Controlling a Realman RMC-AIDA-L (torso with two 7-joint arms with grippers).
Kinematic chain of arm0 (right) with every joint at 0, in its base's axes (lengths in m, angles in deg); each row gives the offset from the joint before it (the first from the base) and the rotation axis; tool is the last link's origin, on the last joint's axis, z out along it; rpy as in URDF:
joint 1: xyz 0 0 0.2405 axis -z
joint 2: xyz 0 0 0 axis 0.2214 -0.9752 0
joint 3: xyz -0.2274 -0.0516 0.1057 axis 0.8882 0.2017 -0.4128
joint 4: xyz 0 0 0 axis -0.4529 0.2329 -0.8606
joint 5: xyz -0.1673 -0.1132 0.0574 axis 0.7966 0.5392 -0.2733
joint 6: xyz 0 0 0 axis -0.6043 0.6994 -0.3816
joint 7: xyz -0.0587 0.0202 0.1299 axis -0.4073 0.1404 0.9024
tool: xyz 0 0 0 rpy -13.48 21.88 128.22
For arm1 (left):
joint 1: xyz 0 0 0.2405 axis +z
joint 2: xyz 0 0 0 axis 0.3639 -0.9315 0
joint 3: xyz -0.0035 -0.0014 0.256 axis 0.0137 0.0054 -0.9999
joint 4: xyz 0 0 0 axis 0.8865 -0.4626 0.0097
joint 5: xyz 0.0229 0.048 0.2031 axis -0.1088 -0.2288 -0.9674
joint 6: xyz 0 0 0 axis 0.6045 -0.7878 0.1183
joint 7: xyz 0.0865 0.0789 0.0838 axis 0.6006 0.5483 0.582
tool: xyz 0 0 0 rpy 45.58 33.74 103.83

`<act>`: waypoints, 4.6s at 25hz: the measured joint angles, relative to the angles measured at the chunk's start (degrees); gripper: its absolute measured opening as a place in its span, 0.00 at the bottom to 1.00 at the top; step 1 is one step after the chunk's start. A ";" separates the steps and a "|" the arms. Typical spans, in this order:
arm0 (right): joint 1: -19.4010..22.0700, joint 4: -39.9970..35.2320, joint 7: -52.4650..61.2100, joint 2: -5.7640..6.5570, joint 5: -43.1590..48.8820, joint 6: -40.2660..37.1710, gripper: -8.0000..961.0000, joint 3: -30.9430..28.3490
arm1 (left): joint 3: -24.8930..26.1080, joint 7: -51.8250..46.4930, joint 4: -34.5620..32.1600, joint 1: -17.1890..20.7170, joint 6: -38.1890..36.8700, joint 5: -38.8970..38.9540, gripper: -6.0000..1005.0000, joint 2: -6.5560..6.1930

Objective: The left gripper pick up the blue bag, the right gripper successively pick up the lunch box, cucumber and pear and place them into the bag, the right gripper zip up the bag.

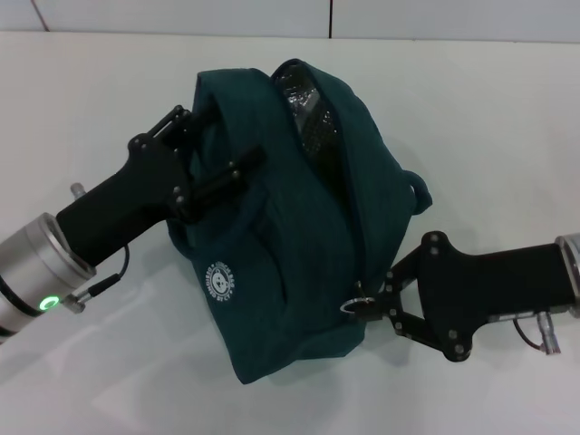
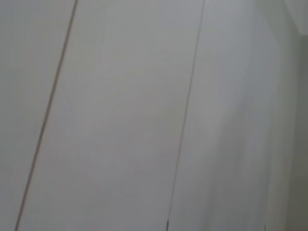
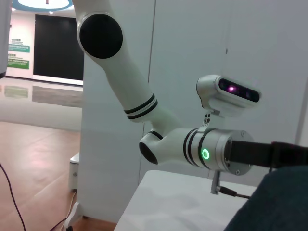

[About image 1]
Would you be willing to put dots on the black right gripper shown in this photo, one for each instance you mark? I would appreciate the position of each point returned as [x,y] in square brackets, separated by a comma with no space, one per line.
[498,281]

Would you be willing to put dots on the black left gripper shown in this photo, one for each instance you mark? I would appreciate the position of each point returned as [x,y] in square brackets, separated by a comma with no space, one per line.
[131,199]

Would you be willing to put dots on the teal blue lunch bag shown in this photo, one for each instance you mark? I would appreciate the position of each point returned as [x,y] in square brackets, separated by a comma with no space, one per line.
[290,254]

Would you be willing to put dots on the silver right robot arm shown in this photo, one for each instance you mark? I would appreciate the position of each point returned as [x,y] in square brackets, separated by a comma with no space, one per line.
[572,272]

